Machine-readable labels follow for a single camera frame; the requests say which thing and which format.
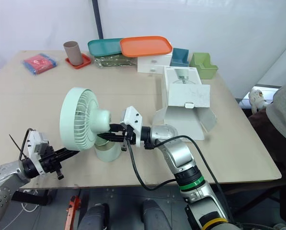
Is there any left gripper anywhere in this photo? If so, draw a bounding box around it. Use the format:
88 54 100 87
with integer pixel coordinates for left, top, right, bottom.
38 145 80 181

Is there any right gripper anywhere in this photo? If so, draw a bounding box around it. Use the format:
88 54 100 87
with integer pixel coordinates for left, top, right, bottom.
97 123 137 152

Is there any mint green table fan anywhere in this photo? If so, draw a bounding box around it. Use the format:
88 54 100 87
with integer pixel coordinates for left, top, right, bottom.
59 87 122 163

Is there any white cardboard fan box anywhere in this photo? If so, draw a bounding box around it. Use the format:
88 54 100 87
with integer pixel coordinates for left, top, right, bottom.
152 65 218 141

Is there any white drawer box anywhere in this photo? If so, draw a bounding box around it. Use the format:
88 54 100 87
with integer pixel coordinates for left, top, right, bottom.
137 53 173 75

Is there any orange and black tool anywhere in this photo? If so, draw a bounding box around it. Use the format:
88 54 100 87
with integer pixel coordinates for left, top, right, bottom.
64 195 83 230

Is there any clear bag of green contents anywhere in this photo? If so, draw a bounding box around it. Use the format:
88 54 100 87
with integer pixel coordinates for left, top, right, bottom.
93 55 137 69

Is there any small orange square tray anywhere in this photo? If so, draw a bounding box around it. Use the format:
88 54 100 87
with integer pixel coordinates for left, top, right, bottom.
65 53 92 70

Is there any teal plastic tray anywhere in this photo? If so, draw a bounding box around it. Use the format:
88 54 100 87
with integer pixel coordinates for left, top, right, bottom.
87 38 125 58

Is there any mauve plastic cup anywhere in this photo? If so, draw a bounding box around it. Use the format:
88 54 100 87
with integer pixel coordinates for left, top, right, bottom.
63 41 84 66

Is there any robot body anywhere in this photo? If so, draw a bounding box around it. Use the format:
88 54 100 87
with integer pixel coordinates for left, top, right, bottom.
77 198 173 230

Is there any large orange plastic tray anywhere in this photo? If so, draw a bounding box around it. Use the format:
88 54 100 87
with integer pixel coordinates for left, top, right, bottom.
119 35 173 58

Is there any red and blue pack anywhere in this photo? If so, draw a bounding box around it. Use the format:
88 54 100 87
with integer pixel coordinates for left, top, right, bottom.
22 53 57 76

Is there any blue plastic bin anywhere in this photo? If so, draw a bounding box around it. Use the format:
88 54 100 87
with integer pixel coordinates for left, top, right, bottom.
169 47 190 68

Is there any green plastic bin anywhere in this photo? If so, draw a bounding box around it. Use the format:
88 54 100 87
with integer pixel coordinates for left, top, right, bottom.
189 52 218 80

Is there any dark vertical pole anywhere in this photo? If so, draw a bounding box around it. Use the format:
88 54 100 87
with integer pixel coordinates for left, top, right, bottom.
92 0 104 39

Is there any person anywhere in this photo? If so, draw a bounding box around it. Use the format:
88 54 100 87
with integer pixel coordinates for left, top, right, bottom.
247 57 286 192

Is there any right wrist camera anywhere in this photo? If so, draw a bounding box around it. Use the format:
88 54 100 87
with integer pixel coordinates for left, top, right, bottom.
119 105 144 147

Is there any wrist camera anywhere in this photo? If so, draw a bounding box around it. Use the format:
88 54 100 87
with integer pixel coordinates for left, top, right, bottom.
119 105 144 147
26 130 50 175

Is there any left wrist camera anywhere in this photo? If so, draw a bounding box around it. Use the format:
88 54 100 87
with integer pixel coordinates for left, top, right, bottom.
26 130 50 175

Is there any black cable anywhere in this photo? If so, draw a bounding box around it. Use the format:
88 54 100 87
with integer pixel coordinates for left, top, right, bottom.
127 140 182 192
18 128 36 161
145 135 233 222

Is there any black cable tie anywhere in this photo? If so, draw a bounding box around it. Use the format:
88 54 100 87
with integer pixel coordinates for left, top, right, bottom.
9 134 26 159

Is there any white cable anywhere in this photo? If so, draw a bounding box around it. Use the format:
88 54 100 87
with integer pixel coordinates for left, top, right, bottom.
19 189 39 213

